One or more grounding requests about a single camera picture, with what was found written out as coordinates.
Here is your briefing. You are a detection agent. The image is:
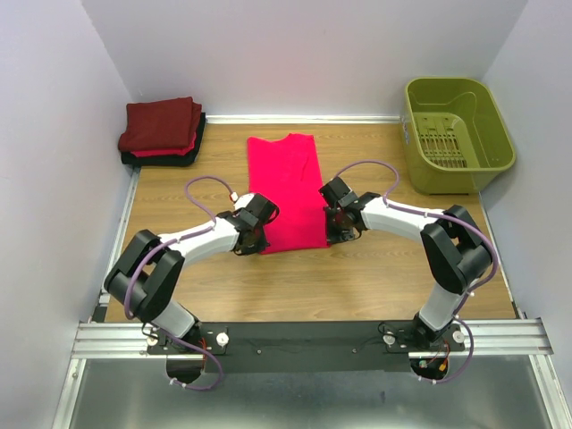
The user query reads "folded bright red shirt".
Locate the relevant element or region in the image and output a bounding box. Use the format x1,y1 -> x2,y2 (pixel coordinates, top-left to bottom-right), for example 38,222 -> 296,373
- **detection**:
131,132 -> 197,157

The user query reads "folded black shirt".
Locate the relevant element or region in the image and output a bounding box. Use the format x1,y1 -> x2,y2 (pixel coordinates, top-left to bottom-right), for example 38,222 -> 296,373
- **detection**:
121,113 -> 206,167

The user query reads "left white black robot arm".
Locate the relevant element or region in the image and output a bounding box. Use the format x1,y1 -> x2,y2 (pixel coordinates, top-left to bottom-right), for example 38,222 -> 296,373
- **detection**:
104,193 -> 280,353

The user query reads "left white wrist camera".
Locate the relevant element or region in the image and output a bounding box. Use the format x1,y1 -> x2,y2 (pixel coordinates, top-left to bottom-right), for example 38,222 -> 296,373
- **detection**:
230,192 -> 255,210

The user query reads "pink t shirt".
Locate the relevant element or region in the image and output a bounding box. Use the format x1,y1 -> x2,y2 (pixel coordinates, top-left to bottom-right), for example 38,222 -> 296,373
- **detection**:
248,133 -> 328,254

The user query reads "folded dark red shirt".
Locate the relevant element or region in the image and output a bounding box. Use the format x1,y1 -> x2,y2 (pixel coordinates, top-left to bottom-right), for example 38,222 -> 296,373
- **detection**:
118,97 -> 202,152

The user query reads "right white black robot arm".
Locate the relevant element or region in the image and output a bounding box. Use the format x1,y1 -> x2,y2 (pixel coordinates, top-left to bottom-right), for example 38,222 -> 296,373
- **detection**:
319,177 -> 499,350

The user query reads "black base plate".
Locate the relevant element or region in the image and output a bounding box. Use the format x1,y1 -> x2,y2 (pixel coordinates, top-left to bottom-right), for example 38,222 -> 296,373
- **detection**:
147,321 -> 466,380

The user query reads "olive green plastic bin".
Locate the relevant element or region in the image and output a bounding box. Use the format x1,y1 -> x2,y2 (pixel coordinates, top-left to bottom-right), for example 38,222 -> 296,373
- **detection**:
400,77 -> 516,195

